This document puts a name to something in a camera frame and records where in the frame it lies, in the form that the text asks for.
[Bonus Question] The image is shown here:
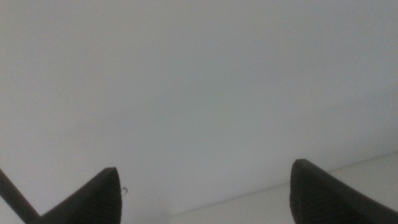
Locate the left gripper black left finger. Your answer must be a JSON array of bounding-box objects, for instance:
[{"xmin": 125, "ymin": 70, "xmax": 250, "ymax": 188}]
[{"xmin": 29, "ymin": 167, "xmax": 123, "ymax": 224}]

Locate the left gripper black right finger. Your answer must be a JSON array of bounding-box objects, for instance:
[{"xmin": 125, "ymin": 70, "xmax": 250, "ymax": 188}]
[{"xmin": 289, "ymin": 159, "xmax": 398, "ymax": 224}]

